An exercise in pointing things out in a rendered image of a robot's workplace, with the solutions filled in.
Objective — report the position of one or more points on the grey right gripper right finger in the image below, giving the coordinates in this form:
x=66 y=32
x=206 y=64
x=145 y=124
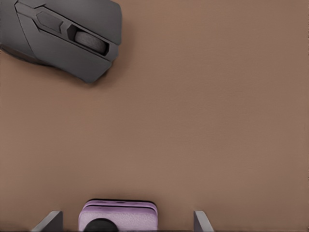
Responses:
x=201 y=222

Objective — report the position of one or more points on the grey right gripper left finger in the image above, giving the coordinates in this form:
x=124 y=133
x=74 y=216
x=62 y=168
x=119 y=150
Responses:
x=50 y=222

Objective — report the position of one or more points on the purple phone with black camera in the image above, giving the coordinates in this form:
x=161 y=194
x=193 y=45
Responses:
x=120 y=216

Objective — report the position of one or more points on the dark grey computer mouse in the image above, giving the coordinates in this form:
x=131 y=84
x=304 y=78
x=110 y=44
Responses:
x=60 y=33

